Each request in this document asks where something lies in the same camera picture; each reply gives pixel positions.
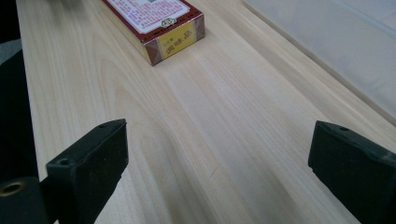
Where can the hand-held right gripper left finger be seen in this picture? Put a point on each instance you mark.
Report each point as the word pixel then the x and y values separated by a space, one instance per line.
pixel 90 161

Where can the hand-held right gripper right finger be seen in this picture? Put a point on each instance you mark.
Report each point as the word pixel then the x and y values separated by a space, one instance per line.
pixel 355 168

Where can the red and yellow box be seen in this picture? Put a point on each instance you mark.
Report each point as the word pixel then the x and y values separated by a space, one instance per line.
pixel 155 15

